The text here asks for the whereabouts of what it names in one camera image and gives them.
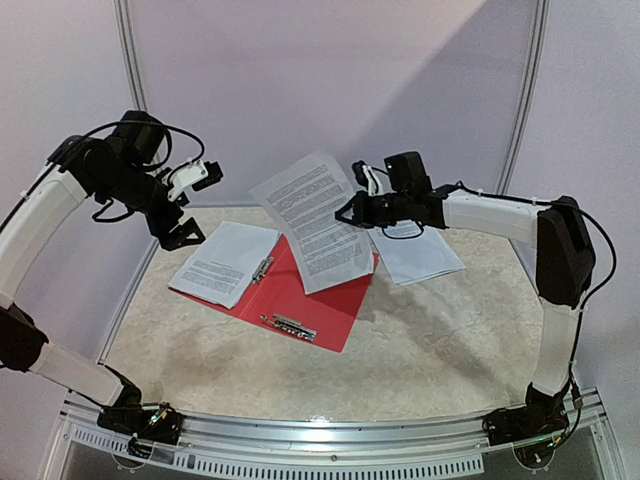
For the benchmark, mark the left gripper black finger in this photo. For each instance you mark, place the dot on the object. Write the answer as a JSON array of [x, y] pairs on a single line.
[[178, 196], [183, 235]]

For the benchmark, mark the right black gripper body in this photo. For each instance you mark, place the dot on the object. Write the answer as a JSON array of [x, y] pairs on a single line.
[[364, 209]]

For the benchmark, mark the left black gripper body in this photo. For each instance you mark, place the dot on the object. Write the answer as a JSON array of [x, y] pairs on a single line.
[[158, 221]]

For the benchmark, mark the printed paper sheet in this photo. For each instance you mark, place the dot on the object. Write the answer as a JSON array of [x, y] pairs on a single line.
[[223, 267], [302, 201]]

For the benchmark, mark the stack of printed papers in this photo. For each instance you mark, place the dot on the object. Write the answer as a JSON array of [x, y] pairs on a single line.
[[412, 254]]

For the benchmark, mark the red file folder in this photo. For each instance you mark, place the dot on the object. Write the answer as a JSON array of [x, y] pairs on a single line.
[[331, 312]]

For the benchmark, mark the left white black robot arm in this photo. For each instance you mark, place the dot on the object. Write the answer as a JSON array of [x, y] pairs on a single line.
[[112, 163]]

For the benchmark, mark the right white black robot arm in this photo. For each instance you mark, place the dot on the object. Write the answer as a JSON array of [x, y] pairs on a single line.
[[565, 257]]

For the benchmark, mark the metal clip folder spine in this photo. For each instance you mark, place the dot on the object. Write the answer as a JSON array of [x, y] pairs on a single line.
[[262, 270]]

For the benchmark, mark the metal clip top of folder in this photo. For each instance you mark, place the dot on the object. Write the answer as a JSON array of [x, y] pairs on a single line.
[[290, 327]]

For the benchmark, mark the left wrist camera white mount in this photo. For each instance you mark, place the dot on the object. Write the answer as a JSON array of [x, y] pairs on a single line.
[[197, 175]]

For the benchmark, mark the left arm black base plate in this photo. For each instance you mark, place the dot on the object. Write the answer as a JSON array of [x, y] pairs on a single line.
[[156, 422]]

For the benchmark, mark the left aluminium frame post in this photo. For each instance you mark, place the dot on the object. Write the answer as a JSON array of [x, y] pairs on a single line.
[[132, 65]]

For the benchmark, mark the aluminium frame post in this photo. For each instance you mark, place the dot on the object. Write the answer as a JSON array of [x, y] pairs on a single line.
[[132, 65], [526, 94]]

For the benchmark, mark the aluminium front rail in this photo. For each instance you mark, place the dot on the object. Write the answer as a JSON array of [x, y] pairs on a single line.
[[219, 447]]

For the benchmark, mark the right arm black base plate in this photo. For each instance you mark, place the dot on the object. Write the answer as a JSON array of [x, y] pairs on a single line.
[[509, 425]]

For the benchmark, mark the right aluminium frame post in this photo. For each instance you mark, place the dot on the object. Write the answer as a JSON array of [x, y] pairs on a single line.
[[526, 94]]

